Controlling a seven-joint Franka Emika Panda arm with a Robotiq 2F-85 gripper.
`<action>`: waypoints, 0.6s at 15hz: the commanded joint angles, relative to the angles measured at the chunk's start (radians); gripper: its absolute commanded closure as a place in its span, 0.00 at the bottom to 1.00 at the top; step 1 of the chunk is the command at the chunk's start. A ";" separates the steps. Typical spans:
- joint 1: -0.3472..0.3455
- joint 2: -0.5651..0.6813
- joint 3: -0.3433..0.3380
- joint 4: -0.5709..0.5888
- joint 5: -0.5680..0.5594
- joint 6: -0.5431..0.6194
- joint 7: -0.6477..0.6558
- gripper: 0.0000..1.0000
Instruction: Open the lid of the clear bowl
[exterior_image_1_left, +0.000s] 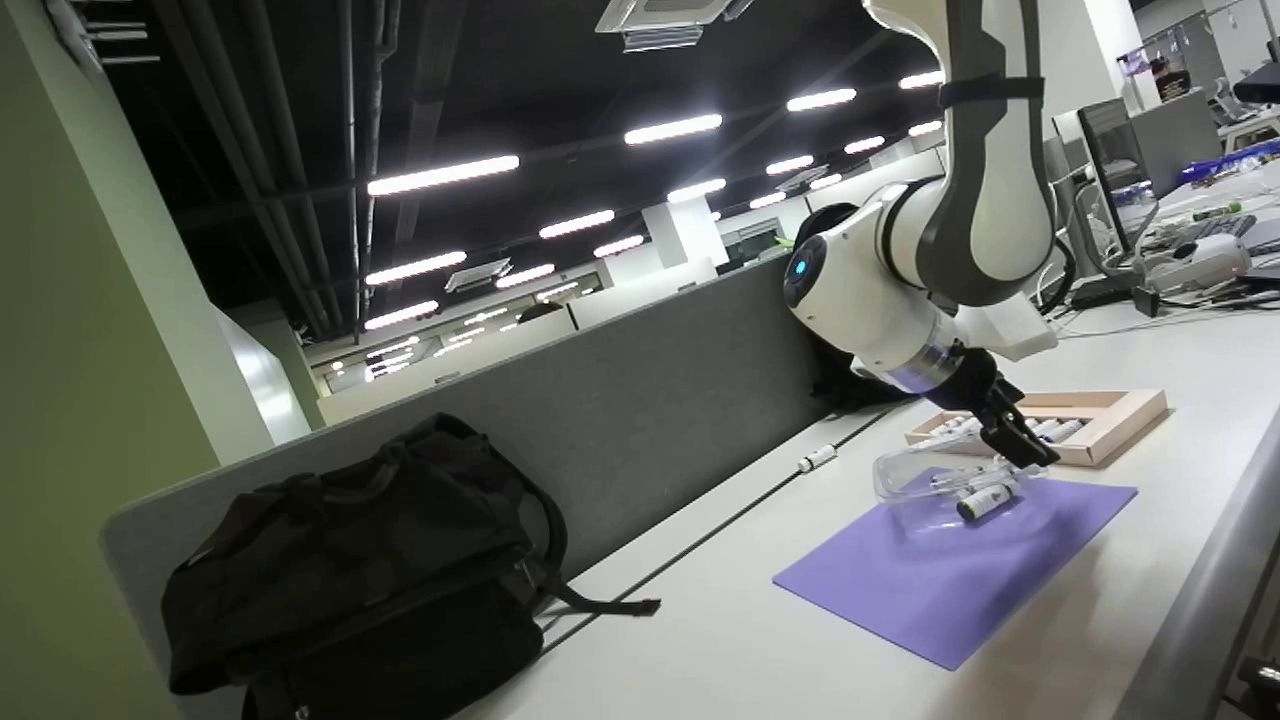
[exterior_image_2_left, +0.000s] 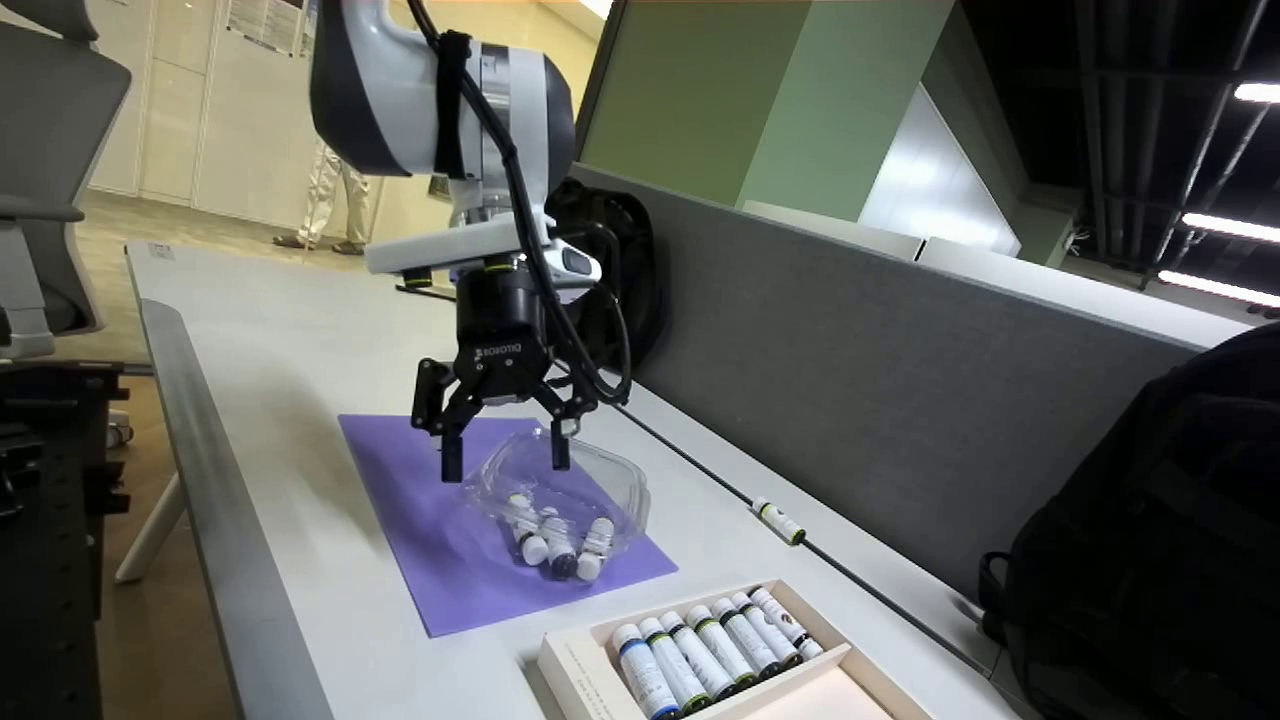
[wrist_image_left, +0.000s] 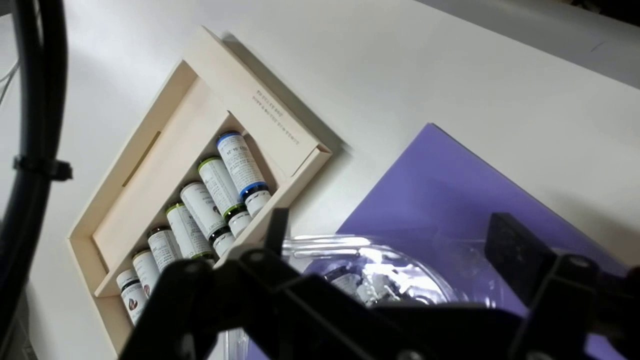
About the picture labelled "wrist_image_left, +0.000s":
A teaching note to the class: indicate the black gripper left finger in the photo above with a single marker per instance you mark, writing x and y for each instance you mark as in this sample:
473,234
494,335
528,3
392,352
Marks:
267,312

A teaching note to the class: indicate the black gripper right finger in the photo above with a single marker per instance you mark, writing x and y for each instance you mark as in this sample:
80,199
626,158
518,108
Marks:
573,307

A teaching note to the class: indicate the clear plastic bag with bottles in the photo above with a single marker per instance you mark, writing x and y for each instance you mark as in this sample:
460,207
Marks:
312,247

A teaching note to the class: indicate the white paint tube green cap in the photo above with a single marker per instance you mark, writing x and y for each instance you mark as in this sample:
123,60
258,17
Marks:
219,186

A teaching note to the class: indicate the white paint tube blue cap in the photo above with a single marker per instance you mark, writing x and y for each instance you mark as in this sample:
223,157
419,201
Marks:
241,167

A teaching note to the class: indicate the purple mat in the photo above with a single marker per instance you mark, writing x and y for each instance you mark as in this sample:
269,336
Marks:
441,201

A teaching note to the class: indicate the wooden tray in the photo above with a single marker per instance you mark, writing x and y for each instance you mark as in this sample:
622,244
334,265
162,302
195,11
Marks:
172,153

